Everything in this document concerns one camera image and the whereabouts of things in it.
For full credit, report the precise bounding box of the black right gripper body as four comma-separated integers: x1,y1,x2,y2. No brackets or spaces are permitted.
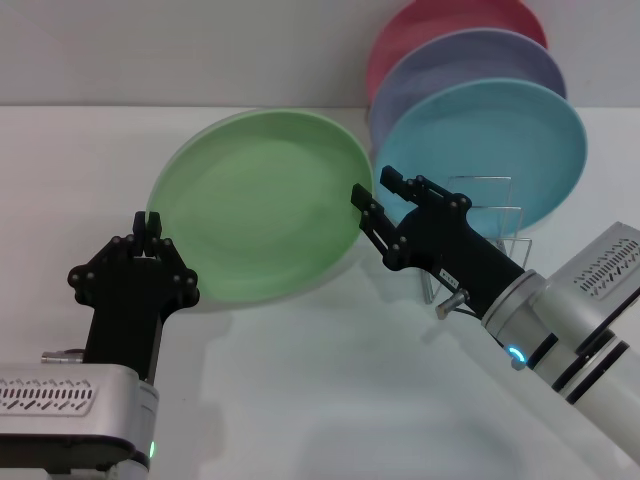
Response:
398,205,527,322

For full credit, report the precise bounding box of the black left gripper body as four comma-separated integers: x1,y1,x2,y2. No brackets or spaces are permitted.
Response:
82,255,177,387

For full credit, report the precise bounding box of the green plate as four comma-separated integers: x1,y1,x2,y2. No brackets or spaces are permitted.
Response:
144,108,375,315

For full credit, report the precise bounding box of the teal plate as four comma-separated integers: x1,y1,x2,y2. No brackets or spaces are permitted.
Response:
374,78,589,237

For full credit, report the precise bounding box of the purple plate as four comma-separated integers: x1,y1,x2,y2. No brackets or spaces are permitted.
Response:
368,28,568,151

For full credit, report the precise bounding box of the red plate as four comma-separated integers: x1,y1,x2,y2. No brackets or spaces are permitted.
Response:
364,0,548,104

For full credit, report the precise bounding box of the metal wire dish rack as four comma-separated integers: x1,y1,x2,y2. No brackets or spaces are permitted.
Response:
423,174,533,305

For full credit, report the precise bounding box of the silver right arm cable connector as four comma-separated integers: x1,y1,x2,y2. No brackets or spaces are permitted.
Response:
435,288,484,321

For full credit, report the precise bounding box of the silver arm cable connector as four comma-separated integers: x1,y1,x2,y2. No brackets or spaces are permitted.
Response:
40,348,87,363
435,288,484,321

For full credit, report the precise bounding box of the silver left arm cable connector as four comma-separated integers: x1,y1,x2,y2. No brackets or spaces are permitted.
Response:
40,348,87,363

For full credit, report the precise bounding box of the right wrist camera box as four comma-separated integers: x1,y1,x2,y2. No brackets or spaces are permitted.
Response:
549,221,640,351

